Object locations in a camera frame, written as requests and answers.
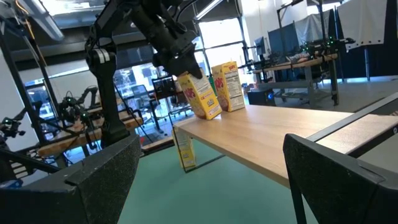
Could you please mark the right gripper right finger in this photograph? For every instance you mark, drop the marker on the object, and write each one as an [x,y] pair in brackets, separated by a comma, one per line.
[335,196]

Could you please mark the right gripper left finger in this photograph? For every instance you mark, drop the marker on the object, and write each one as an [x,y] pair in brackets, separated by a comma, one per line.
[77,199]

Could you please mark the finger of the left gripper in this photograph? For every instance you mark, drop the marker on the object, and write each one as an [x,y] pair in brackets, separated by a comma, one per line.
[170,72]
[196,71]

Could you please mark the yellow Corn Pops cereal box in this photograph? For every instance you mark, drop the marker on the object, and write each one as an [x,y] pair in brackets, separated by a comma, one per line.
[186,152]
[231,90]
[199,99]

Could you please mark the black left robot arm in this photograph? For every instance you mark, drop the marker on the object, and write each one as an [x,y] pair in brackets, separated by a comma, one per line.
[107,93]

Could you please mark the wooden background robot table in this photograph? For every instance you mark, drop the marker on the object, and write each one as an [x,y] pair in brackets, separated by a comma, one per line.
[295,64]
[77,137]

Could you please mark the black computer tower blue light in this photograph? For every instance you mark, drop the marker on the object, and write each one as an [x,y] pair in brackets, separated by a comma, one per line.
[259,97]

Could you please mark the black background monitor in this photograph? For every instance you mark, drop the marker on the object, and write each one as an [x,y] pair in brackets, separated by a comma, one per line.
[260,45]

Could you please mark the green table mat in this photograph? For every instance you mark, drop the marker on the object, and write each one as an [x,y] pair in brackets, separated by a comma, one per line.
[202,193]

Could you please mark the grey tarp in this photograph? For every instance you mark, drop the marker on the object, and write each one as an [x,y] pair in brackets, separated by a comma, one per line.
[311,29]

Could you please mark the white hanging sheet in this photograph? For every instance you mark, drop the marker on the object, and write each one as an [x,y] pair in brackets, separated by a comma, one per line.
[362,21]

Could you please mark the blue partition wall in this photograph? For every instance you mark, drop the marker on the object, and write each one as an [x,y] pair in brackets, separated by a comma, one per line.
[283,39]

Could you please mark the wooden shelf black metal frame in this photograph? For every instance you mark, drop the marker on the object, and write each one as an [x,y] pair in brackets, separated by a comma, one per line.
[264,133]

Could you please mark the black rig upright post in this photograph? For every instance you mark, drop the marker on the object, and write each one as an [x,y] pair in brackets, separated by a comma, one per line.
[20,79]

